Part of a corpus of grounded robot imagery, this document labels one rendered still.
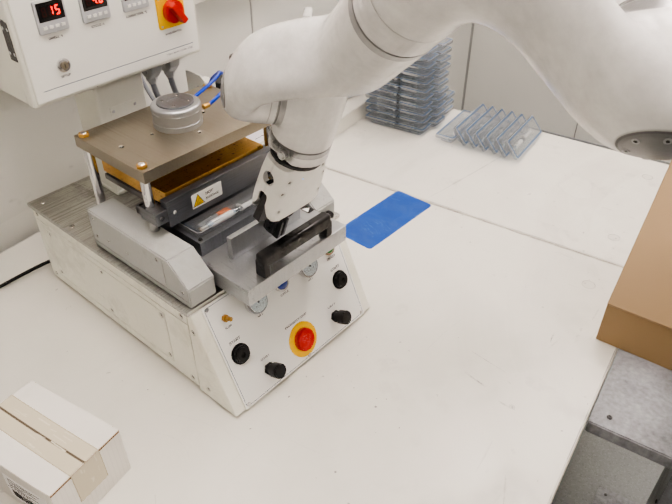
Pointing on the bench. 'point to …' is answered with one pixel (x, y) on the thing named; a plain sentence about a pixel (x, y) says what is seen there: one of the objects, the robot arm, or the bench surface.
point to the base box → (152, 313)
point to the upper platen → (185, 170)
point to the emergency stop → (304, 339)
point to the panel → (281, 325)
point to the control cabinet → (94, 54)
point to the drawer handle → (292, 242)
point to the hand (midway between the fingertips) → (276, 222)
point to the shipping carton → (56, 450)
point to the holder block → (210, 232)
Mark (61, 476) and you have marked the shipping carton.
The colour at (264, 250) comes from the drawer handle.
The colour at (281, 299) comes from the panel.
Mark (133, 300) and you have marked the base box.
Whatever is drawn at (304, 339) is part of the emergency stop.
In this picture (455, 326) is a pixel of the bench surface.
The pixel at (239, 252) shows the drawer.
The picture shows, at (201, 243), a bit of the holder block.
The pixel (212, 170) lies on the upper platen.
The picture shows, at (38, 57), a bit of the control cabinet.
